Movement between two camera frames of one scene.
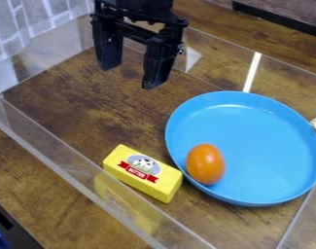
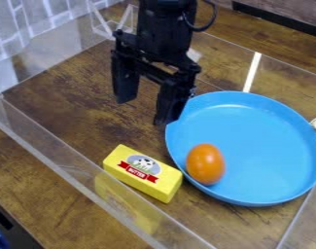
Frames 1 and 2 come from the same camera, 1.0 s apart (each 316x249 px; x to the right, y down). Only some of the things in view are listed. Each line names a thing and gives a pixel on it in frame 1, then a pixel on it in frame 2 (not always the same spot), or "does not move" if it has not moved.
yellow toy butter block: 150,173 does not move
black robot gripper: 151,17 to 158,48
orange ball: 205,164 does not move
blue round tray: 268,139 does not move
